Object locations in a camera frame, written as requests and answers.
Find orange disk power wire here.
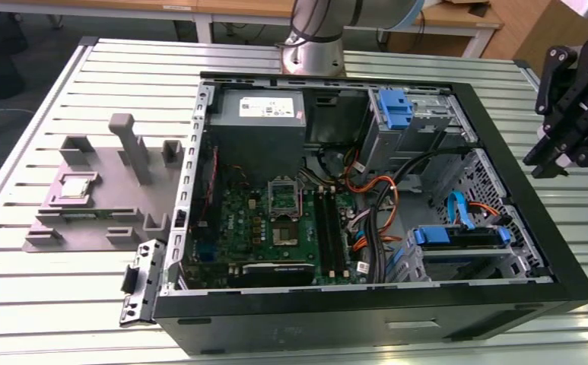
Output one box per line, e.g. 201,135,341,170
468,202,509,226

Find blue disk wire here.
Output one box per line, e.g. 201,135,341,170
447,191,477,231

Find hard disk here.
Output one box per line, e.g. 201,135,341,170
412,224,512,252

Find metal disk bay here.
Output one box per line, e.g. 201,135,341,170
404,224,541,284

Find brown wooden cabinet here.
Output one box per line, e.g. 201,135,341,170
479,0,588,110

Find blue drive bay latch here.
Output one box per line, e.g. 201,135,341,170
378,89,416,131

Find tall metal drive cage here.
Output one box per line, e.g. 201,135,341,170
362,87,480,176

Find black RAM slot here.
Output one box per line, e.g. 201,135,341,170
326,186,352,278
313,186,337,278

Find grey power supply unit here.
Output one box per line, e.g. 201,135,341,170
205,89,308,187

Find metal socket cover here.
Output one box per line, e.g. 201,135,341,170
266,178,305,221

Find CPU socket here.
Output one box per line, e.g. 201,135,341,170
272,220,302,248

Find black PC case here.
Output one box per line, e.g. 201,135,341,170
150,70,588,357

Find green motherboard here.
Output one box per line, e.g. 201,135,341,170
186,182,370,286

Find black graphics card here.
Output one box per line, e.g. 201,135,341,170
226,260,318,288

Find grey parts rack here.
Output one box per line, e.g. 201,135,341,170
22,112,193,254

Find grey hinged slot retainer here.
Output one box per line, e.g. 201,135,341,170
119,239,167,328

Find silver CPU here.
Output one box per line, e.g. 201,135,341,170
54,174,95,198

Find green RAM stick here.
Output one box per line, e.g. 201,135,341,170
59,211,117,221

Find orange wire bundle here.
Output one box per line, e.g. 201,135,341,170
346,176,401,252

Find black cable bundle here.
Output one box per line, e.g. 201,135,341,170
366,146,480,284

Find yellow power wires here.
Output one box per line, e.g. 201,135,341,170
297,165,338,187

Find red black twisted wire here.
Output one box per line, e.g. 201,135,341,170
197,147,220,229

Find wooden desk white frame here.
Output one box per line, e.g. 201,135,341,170
29,0,507,60

